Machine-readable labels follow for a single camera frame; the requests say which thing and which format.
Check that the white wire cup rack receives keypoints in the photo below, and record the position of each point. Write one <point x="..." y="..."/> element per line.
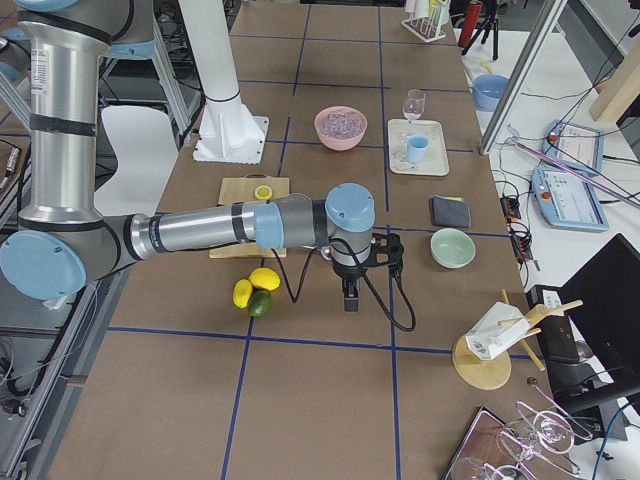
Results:
<point x="426" y="18"/>

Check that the teach pendant near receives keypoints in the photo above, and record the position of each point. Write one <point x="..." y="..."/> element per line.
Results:
<point x="567" y="202"/>

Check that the teach pendant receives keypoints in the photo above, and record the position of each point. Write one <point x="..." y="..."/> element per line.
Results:
<point x="567" y="202"/>
<point x="579" y="147"/>

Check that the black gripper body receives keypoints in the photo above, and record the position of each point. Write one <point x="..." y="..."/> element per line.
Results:
<point x="348" y="273"/>

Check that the yellow lemon upper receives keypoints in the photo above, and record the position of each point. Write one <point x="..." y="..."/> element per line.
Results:
<point x="242" y="293"/>

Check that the red bottle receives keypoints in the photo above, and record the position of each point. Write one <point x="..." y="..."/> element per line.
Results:
<point x="471" y="18"/>

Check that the yellow lemon lower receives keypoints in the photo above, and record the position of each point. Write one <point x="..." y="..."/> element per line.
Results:
<point x="265" y="279"/>

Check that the clear ice cubes pile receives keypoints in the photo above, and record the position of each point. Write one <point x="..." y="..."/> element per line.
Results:
<point x="343" y="124"/>

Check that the clear wine glass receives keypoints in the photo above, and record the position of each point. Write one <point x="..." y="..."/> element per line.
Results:
<point x="414" y="104"/>

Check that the cream bear tray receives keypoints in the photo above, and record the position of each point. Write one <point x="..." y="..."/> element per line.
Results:
<point x="435" y="162"/>

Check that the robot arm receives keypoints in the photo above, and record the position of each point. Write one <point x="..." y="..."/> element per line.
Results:
<point x="72" y="233"/>

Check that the pink bowl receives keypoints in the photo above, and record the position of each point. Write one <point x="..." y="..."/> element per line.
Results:
<point x="333" y="143"/>

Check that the lemon half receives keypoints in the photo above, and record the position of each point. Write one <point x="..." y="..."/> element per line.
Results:
<point x="263" y="192"/>

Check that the teach pendant far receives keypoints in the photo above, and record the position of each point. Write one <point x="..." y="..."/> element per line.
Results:
<point x="579" y="147"/>

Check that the light blue cup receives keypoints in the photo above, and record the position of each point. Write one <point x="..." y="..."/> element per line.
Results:
<point x="416" y="148"/>

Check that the wooden cutting board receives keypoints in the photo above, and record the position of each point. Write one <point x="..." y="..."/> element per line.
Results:
<point x="242" y="189"/>

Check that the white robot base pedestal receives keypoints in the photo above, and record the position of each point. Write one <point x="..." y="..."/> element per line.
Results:
<point x="228" y="132"/>

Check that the green bowl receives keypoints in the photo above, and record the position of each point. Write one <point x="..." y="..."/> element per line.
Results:
<point x="452" y="248"/>

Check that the yellow lemon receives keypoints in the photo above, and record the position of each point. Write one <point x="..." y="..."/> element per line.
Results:
<point x="242" y="293"/>
<point x="265" y="279"/>

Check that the grey folded cloth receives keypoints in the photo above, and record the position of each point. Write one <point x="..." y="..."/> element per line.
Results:
<point x="448" y="212"/>

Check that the yellow plastic fork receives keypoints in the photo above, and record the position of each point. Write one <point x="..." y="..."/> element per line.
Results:
<point x="488" y="68"/>

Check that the wooden round stand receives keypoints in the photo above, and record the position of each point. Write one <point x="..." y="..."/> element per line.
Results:
<point x="481" y="356"/>

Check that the black tripod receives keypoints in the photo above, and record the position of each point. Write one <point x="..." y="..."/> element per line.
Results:
<point x="488" y="24"/>

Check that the blue bowl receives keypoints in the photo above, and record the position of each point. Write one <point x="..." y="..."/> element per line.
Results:
<point x="488" y="90"/>

